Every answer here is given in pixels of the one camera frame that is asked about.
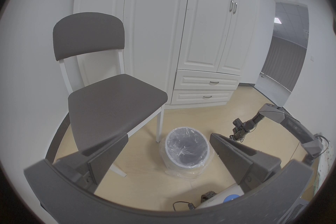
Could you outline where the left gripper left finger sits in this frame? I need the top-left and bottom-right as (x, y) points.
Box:
(53, 134), (129, 193)

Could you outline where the white trash bin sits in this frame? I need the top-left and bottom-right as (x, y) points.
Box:
(165, 127), (211, 169)

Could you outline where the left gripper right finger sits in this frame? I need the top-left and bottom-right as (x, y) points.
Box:
(210, 133), (283, 193)

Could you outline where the black cable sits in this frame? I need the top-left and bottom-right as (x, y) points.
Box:
(172, 201), (197, 212)

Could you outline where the grey curtain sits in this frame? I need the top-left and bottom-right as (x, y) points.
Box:
(262, 36), (308, 93)

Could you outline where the white chair with grey cushions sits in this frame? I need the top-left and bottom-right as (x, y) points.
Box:
(52, 12), (168, 178)

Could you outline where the clear plastic bag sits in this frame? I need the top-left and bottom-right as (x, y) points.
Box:
(159, 127), (215, 180)

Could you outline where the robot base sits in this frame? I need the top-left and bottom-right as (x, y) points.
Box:
(195, 184), (246, 211)

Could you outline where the white wardrobe with drawers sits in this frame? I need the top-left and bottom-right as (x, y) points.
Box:
(73, 0), (261, 110)

